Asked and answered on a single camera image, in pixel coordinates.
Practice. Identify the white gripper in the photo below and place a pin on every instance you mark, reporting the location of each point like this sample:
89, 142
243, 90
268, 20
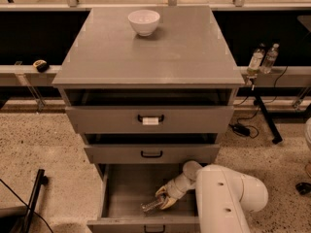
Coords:
175, 189

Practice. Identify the clear plastic water bottle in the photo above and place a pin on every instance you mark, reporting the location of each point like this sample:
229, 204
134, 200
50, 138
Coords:
154, 205

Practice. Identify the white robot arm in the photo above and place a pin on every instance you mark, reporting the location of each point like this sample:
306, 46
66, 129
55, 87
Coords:
222, 196

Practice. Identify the bottom grey drawer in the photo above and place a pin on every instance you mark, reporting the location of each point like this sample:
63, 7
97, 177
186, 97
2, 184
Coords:
126, 187

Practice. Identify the grey drawer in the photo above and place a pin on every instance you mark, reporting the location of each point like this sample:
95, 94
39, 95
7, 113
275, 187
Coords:
128, 119
126, 187
151, 154

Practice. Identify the middle grey drawer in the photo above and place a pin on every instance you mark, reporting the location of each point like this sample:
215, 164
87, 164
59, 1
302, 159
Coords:
151, 154

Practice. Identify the grey drawer cabinet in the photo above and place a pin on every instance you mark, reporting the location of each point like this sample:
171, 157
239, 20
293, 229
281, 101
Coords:
185, 62

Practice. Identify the top grey drawer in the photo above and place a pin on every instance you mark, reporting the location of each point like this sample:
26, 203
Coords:
128, 119

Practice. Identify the clear bottle on ledge left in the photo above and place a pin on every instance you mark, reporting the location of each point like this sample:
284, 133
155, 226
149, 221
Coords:
255, 62

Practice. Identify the clear bottle on ledge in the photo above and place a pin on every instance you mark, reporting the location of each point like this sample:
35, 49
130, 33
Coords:
255, 62
269, 59

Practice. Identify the clear bottle on ledge right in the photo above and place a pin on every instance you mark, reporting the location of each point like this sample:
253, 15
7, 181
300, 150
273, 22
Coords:
269, 59

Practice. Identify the black stand leg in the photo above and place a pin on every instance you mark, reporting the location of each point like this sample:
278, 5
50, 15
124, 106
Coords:
276, 135

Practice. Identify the black object on floor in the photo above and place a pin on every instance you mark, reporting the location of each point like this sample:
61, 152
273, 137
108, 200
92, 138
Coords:
303, 188

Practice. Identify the black stand at left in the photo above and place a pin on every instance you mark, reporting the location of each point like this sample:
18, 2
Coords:
18, 219

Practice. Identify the white ceramic bowl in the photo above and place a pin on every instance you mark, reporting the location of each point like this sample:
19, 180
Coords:
144, 22

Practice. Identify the black yellow tape measure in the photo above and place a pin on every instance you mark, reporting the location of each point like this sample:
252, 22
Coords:
41, 65

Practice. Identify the white tape on handle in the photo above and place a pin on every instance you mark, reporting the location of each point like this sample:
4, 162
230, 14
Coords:
150, 121

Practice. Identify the black power adapter with cable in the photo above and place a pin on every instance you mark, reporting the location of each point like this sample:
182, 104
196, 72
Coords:
244, 130

